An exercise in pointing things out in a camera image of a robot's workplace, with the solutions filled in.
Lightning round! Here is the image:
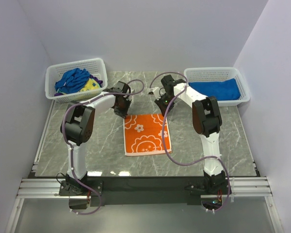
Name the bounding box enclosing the orange towel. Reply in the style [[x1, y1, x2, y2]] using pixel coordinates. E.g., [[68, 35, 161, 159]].
[[123, 114, 172, 156]]

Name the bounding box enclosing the yellow patterned towel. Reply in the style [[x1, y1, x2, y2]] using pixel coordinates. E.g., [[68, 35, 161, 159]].
[[79, 78, 101, 92]]

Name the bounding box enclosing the blue towel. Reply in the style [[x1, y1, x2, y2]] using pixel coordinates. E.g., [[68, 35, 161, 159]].
[[55, 68, 90, 94], [189, 79, 241, 101]]

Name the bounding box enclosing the black base beam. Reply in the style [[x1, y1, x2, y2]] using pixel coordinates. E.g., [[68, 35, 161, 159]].
[[59, 175, 228, 209]]

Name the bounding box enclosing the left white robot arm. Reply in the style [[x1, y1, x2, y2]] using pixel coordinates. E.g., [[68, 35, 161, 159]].
[[60, 81, 132, 195]]

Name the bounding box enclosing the left white plastic basket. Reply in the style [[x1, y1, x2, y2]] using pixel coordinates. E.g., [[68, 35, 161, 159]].
[[45, 58, 108, 103]]

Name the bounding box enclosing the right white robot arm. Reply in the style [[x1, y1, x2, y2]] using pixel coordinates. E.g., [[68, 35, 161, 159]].
[[150, 72, 227, 194]]

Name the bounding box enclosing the right white plastic basket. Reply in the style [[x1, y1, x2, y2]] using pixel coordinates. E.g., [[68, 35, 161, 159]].
[[184, 67, 250, 107]]

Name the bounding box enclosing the purple towel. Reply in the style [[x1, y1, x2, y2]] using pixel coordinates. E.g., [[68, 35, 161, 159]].
[[90, 75, 103, 87]]

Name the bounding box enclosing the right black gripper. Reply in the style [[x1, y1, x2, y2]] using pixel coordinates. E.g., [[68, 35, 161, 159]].
[[154, 95, 177, 117]]

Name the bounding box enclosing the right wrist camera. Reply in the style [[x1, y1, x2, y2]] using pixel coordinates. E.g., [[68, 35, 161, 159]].
[[148, 87, 162, 98]]

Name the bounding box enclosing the white plastic basket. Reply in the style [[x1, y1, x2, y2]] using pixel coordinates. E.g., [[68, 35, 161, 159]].
[[45, 58, 108, 103], [184, 67, 250, 107]]

